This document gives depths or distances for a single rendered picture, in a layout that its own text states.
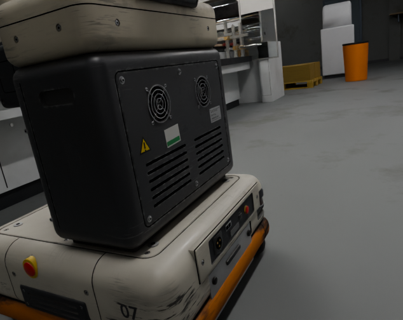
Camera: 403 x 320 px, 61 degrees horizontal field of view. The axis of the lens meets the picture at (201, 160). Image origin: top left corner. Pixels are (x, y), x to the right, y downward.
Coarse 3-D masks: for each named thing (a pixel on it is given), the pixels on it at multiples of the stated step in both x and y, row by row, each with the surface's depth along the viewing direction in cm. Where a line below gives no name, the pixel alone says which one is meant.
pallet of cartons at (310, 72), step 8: (296, 64) 691; (304, 64) 621; (312, 64) 626; (288, 72) 631; (296, 72) 623; (304, 72) 616; (312, 72) 627; (288, 80) 635; (296, 80) 627; (304, 80) 620; (312, 80) 614; (320, 80) 669; (288, 88) 646; (296, 88) 632
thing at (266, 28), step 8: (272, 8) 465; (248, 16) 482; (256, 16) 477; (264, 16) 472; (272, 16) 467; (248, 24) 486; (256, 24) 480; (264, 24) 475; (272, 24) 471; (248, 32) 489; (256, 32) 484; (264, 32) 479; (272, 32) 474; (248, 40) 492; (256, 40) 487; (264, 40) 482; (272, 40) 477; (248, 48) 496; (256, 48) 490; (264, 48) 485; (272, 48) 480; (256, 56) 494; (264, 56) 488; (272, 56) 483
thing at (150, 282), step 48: (240, 192) 100; (0, 240) 89; (48, 240) 84; (192, 240) 75; (240, 240) 95; (0, 288) 90; (48, 288) 79; (96, 288) 70; (144, 288) 64; (192, 288) 71
